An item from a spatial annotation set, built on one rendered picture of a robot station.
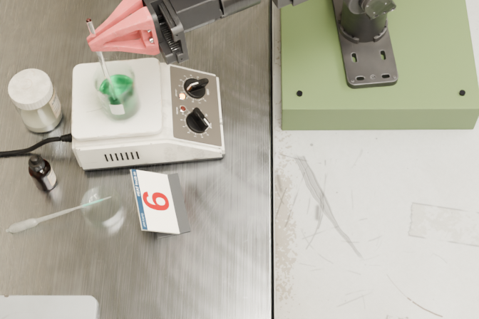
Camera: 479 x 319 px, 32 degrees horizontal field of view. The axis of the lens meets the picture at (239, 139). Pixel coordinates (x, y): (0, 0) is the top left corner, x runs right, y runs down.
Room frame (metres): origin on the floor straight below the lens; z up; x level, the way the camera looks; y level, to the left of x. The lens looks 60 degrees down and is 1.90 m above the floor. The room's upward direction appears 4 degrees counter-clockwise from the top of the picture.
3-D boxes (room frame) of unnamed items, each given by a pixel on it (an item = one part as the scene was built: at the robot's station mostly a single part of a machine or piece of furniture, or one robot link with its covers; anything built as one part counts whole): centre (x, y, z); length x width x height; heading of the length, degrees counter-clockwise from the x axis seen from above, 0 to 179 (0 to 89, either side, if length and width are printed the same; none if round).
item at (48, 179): (0.54, 0.27, 0.94); 0.03 x 0.03 x 0.07
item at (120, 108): (0.60, 0.15, 1.02); 0.06 x 0.05 x 0.08; 24
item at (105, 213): (0.49, 0.19, 0.91); 0.06 x 0.06 x 0.02
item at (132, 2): (0.58, 0.12, 1.15); 0.09 x 0.07 x 0.07; 111
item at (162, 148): (0.61, 0.13, 0.94); 0.22 x 0.13 x 0.08; 91
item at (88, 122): (0.61, 0.16, 0.98); 0.12 x 0.12 x 0.01; 1
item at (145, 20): (0.60, 0.12, 1.15); 0.09 x 0.07 x 0.07; 112
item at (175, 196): (0.49, 0.11, 0.92); 0.09 x 0.06 x 0.04; 10
